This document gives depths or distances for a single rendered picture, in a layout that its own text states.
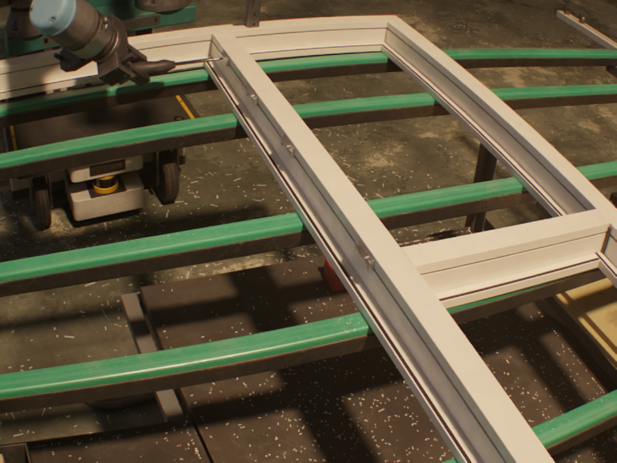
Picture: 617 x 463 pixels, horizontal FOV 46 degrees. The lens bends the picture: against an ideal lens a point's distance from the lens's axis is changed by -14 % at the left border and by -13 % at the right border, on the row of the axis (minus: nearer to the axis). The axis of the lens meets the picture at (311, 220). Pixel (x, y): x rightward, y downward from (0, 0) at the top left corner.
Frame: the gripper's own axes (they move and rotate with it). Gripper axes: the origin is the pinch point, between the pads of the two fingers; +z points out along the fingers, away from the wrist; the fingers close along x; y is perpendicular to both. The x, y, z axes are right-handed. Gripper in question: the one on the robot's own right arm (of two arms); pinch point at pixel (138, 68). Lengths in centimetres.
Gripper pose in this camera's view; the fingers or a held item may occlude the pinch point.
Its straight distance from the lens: 160.0
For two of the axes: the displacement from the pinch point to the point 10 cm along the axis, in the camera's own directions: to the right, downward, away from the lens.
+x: -2.5, -9.2, 3.1
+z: 3.5, 2.1, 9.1
